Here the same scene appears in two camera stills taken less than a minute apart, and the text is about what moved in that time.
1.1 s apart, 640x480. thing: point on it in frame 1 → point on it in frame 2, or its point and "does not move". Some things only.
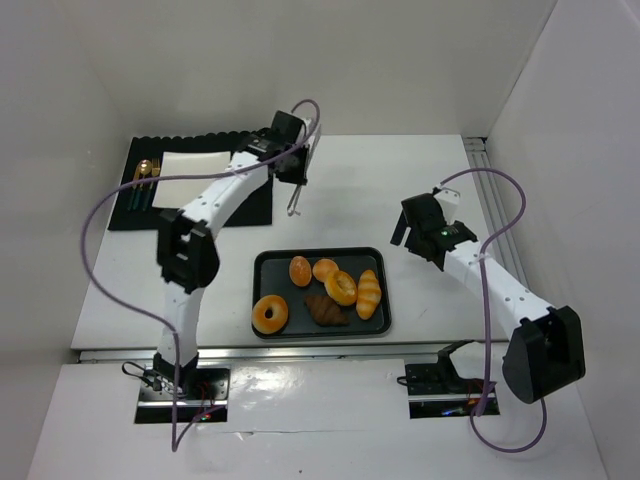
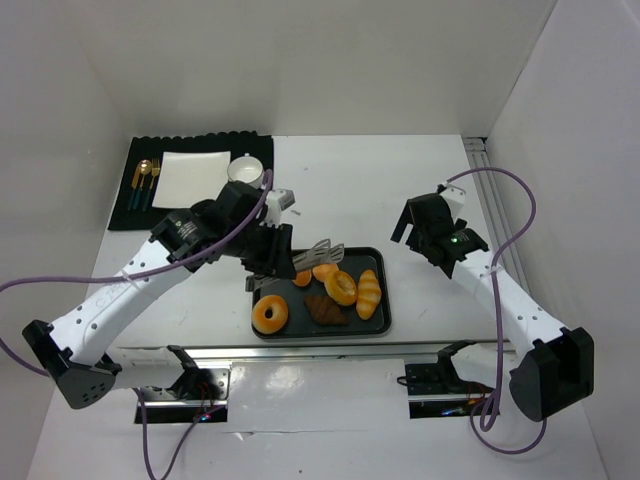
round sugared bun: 300,271 does not move
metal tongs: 296,196 → 322,254
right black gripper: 413,226 does not move
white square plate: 174,194 does not move
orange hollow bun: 341,287 does not move
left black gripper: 298,163 → 279,250
